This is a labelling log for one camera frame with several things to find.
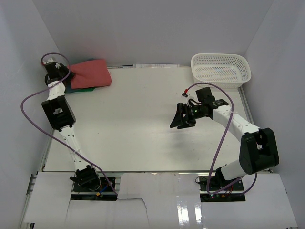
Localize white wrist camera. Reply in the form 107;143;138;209
41;57;57;66
182;89;191;99

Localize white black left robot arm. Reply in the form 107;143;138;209
42;58;101;191

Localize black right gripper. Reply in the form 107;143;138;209
170;103;204;129

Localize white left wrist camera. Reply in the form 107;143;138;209
41;57;57;66

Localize folded blue t shirt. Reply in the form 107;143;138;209
65;59;94;94

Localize red t shirt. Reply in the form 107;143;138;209
71;59;112;89

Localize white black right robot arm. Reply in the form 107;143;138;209
170;87;279;191

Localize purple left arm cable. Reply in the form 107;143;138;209
20;52;119;196

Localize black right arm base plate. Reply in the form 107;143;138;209
195;176;246;203

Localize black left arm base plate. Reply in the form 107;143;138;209
71;177;117;201

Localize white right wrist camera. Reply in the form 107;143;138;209
182;89;191;99

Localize white perforated plastic basket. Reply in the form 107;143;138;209
191;53;252;88

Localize folded green t shirt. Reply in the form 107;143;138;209
70;87;95;93

